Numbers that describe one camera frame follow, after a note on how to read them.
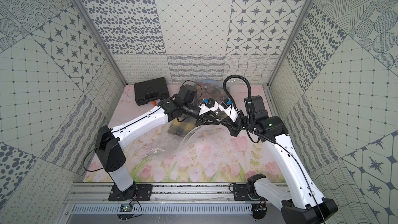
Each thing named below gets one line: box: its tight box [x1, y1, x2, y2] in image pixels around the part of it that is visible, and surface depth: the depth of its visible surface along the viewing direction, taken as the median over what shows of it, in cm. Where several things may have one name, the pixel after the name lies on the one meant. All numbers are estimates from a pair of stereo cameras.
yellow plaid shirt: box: [167, 114, 197, 138], surface depth 95 cm
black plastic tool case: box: [134, 77, 170, 106], surface depth 113 cm
